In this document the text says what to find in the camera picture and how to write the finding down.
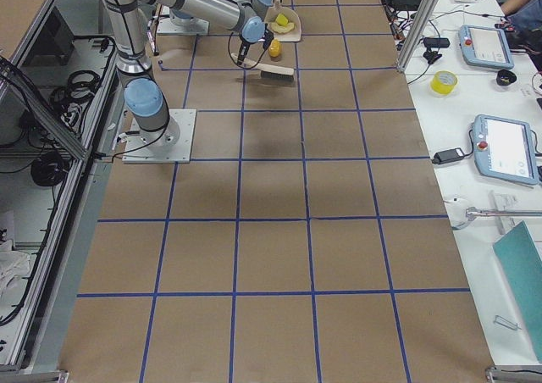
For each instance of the aluminium frame post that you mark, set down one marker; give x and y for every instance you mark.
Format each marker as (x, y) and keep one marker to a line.
(422, 17)

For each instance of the blue teach pendant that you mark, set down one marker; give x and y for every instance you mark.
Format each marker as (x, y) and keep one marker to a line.
(485, 47)
(504, 149)

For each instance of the black power adapter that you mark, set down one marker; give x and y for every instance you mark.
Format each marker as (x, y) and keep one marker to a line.
(448, 156)

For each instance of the beige brush black bristles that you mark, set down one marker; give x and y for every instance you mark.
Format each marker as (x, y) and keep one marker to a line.
(266, 70)

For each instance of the white crumpled cloth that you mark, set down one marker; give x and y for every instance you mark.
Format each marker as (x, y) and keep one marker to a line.
(15, 267)

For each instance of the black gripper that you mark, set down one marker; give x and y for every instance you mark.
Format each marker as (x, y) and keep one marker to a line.
(243, 48)

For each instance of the small black bowl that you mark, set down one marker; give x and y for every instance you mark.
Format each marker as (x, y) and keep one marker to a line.
(505, 77)

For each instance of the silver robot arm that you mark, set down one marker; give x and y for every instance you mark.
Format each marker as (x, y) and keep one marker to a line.
(230, 14)
(134, 22)

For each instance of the far blue teach pendant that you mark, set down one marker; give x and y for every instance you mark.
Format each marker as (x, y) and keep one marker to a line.
(485, 47)

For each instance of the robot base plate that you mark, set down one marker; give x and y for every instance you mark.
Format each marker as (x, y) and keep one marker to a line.
(173, 146)
(182, 27)

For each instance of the teal board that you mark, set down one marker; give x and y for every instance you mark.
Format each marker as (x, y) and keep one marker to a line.
(521, 263)

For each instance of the near blue teach pendant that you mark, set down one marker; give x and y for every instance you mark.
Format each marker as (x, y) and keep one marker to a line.
(504, 149)

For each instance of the yellow tape roll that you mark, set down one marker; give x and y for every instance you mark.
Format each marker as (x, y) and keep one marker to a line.
(443, 82)

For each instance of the beige plastic dustpan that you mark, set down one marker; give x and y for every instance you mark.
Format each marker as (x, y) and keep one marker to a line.
(289, 33)

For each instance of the yellow green sponge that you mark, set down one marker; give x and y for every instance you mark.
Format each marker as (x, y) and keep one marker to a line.
(281, 20)

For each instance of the yellow toy lemon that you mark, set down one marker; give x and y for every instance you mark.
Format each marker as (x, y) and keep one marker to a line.
(275, 49)

